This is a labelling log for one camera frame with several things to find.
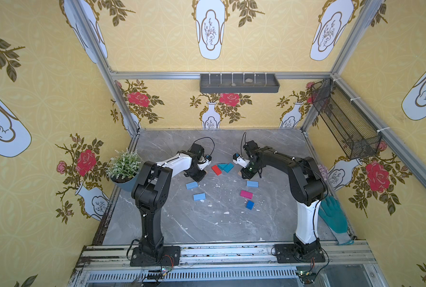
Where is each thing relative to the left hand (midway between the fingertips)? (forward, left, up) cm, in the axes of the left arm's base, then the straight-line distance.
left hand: (201, 176), depth 99 cm
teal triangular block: (+4, -12, +3) cm, 13 cm away
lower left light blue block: (-12, +1, +1) cm, 12 cm away
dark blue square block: (-17, -24, +1) cm, 30 cm away
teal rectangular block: (+4, -16, +2) cm, 17 cm away
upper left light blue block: (-6, +5, +1) cm, 8 cm away
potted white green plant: (-5, +35, +17) cm, 39 cm away
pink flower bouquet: (-4, -62, +11) cm, 63 cm away
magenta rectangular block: (-11, -24, 0) cm, 26 cm away
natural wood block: (-2, -21, +6) cm, 22 cm away
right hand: (0, -25, 0) cm, 25 cm away
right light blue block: (-6, -27, +2) cm, 28 cm away
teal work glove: (-24, -61, +3) cm, 66 cm away
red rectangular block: (+3, -9, +1) cm, 10 cm away
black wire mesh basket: (+5, -75, +26) cm, 79 cm away
